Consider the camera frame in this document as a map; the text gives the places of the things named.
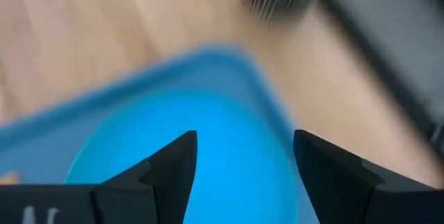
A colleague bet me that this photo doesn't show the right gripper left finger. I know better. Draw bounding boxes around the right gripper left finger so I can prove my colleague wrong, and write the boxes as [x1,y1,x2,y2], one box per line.
[90,130,198,224]

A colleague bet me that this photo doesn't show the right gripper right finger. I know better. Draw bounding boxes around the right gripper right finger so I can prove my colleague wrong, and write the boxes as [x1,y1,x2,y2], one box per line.
[293,129,444,224]

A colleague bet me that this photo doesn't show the bright blue round plate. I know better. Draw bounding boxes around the bright blue round plate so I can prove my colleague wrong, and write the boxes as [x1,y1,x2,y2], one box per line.
[64,88,303,224]

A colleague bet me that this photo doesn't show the grey-blue plastic tray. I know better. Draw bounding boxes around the grey-blue plastic tray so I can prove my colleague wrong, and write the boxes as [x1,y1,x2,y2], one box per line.
[0,42,321,224]

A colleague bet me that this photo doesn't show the black table edge rail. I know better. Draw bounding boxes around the black table edge rail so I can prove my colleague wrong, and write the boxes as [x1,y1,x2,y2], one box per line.
[320,0,444,142]

